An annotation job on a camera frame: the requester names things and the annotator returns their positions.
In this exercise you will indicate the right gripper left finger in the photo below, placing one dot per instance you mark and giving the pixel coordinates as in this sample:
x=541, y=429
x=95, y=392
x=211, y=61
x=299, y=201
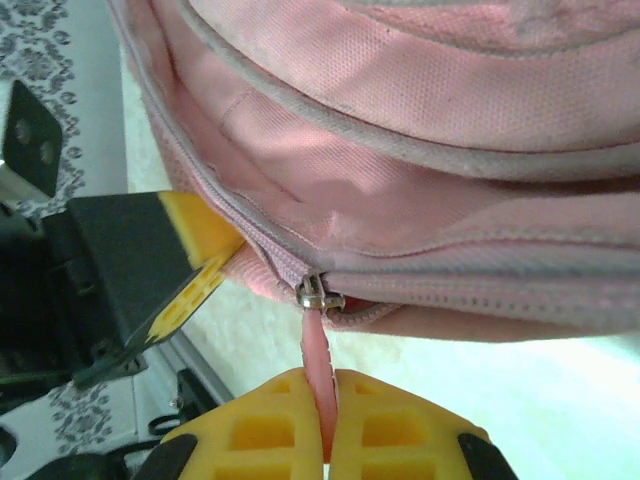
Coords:
x=260, y=430

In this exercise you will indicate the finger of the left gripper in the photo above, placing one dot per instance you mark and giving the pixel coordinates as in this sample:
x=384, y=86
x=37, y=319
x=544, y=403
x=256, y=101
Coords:
x=130, y=250

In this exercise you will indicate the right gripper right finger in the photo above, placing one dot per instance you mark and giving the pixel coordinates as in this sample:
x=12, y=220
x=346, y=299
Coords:
x=395, y=435

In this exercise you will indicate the pink backpack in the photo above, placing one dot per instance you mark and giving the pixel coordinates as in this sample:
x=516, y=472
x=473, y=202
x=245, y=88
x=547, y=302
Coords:
x=400, y=100

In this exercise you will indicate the left aluminium side rail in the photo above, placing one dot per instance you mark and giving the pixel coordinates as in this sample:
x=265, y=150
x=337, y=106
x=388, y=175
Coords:
x=195, y=360

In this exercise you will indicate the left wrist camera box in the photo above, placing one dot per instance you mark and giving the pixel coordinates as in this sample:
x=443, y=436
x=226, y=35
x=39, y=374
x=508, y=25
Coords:
x=30, y=135

